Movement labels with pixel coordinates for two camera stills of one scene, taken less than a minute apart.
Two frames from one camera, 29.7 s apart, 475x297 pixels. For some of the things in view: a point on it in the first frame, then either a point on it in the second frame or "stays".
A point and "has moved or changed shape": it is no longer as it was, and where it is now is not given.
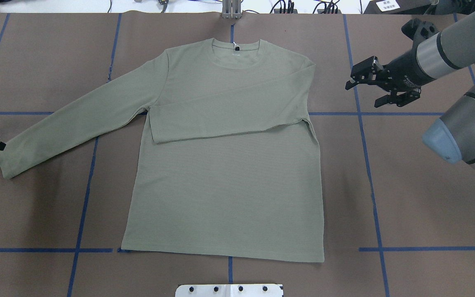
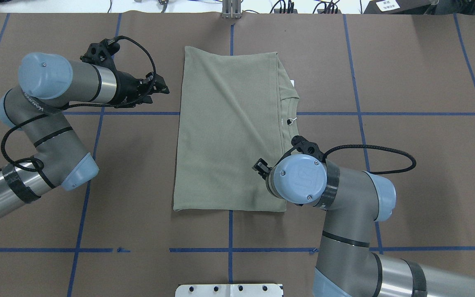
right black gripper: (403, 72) → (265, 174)
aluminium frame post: (231, 9) stays
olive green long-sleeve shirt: (227, 161) has moved or changed shape
